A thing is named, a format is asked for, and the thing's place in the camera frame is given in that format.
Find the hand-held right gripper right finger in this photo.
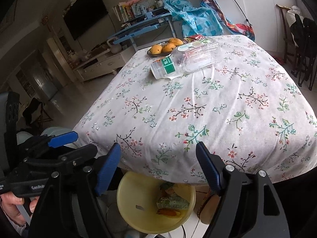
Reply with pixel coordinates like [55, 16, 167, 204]
[196, 141, 290, 238]

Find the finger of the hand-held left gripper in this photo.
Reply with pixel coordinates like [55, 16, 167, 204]
[25, 144, 98, 173]
[18, 131, 79, 154]

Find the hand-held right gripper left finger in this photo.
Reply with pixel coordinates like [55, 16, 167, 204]
[28, 143, 122, 238]

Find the yellow plastic bin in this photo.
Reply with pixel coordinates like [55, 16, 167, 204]
[117, 171, 197, 235]

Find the blue green drink carton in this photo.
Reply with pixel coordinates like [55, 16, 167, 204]
[156, 195, 190, 210]

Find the small orange peel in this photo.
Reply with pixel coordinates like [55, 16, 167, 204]
[157, 208, 182, 218]

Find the person's left hand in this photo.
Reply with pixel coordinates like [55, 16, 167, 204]
[0, 193, 40, 228]

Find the white plastic basin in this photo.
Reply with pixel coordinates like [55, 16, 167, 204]
[17, 126, 75, 152]

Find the dark metal chair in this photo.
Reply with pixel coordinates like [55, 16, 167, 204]
[22, 98, 51, 127]

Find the brown slipper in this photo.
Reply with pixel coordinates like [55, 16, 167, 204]
[197, 188, 223, 226]

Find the floral tablecloth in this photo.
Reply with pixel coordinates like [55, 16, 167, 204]
[73, 35, 317, 185]

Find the white television cabinet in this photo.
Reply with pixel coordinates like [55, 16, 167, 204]
[74, 46, 136, 82]

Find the pale plastic bag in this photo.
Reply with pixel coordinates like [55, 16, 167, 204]
[71, 50, 91, 62]

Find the white kettlebell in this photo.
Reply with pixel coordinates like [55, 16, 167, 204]
[108, 38, 122, 54]

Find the clear plastic bottle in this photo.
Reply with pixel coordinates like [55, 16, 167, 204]
[151, 37, 221, 80]

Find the dark fruit plate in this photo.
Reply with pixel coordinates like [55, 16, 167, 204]
[147, 42, 174, 57]

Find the black television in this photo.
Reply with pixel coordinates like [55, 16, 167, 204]
[63, 0, 109, 41]

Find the red snack wrapper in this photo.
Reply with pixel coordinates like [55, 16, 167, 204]
[183, 36, 206, 45]

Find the blue desk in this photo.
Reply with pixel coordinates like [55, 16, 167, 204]
[108, 11, 177, 52]

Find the row of books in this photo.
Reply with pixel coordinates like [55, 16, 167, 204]
[113, 4, 135, 24]

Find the colourful kite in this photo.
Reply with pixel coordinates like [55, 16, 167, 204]
[201, 0, 255, 42]

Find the blue checked plastic bag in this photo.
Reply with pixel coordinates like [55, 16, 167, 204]
[163, 0, 224, 39]

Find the black folding chair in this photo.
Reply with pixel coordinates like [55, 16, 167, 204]
[291, 17, 317, 91]

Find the wooden stand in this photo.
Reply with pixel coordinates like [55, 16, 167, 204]
[276, 4, 298, 63]

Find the white bag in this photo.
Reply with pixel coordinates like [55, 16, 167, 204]
[286, 5, 304, 26]

